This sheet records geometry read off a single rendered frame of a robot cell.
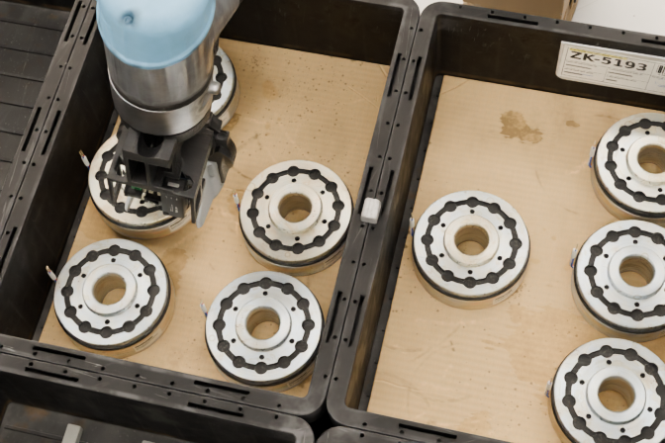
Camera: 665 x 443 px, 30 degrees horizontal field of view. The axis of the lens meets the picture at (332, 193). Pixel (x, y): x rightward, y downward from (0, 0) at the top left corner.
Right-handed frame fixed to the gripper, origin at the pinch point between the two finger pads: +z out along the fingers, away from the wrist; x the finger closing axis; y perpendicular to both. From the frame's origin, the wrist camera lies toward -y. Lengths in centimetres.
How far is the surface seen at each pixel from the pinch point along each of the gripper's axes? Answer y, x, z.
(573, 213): -5.3, 35.3, -1.1
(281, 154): -6.3, 8.0, 3.1
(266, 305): 10.0, 10.4, -1.1
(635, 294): 3.0, 40.7, -5.6
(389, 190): -0.4, 18.4, -7.2
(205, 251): 4.7, 3.5, 3.7
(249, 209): 1.1, 6.7, 0.1
